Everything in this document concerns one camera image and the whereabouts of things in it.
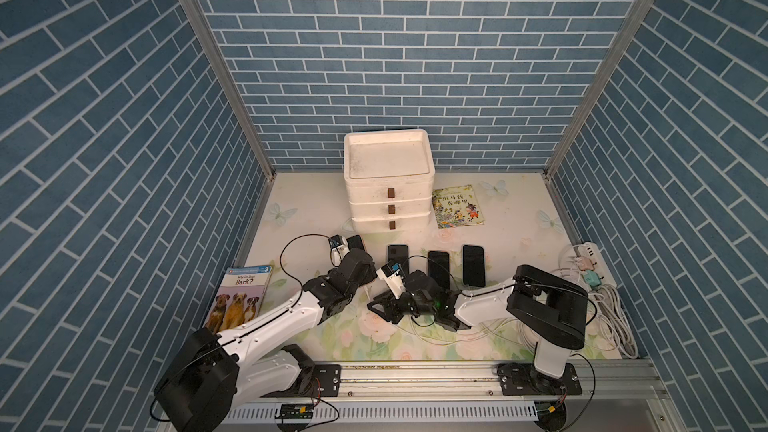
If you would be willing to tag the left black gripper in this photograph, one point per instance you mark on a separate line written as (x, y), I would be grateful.
(370, 270)

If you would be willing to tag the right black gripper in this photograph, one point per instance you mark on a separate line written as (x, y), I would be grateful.
(390, 304)

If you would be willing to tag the phone with red case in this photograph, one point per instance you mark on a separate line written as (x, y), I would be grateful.
(439, 268)

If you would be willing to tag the phone with pale green case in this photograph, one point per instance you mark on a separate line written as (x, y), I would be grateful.
(473, 266)

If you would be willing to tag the phone with orange case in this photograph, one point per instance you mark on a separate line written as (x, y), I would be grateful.
(355, 242)

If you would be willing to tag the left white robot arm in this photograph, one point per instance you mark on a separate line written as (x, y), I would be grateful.
(213, 373)

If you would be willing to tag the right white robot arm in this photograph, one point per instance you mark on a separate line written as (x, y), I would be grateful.
(554, 308)

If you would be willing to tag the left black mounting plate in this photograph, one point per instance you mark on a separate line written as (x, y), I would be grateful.
(322, 381)

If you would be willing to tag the black mounting plate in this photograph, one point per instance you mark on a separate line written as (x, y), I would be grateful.
(521, 379)
(322, 381)

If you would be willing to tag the dog cover book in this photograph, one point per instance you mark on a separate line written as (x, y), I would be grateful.
(238, 298)

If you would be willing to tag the colourful cartoon picture book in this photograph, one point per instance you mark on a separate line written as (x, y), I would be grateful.
(456, 207)

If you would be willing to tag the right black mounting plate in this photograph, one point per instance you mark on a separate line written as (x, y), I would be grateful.
(521, 379)

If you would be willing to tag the white three-drawer storage box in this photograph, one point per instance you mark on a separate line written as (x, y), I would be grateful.
(389, 178)

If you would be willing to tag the small green circuit board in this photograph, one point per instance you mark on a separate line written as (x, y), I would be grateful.
(295, 412)

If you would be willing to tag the white power strip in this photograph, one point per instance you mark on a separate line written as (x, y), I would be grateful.
(589, 253)

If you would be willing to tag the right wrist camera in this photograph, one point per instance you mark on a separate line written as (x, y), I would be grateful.
(391, 274)

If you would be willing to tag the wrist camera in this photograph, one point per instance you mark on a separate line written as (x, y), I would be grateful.
(391, 274)
(338, 249)

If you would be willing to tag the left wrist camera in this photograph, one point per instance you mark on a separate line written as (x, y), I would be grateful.
(338, 249)

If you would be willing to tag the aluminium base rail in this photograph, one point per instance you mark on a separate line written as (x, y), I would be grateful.
(466, 396)

